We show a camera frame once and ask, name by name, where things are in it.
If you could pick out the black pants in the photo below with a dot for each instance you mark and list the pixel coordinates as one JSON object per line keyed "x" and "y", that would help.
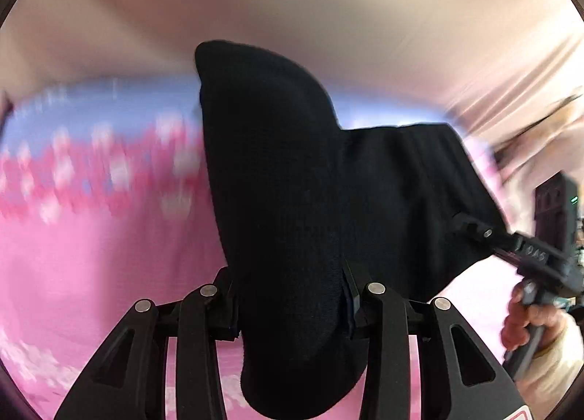
{"x": 283, "y": 173}

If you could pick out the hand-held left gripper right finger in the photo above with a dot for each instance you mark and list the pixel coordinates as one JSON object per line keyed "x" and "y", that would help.
{"x": 353, "y": 306}

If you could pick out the person's right hand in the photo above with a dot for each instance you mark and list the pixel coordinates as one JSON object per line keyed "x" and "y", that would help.
{"x": 513, "y": 324}

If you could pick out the pink printed blanket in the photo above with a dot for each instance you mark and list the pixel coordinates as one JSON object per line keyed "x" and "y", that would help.
{"x": 91, "y": 255}

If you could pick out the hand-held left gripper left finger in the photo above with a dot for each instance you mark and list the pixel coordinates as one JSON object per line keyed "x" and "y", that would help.
{"x": 228, "y": 303}

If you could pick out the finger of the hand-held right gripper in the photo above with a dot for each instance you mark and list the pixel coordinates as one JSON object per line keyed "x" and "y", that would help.
{"x": 479, "y": 229}

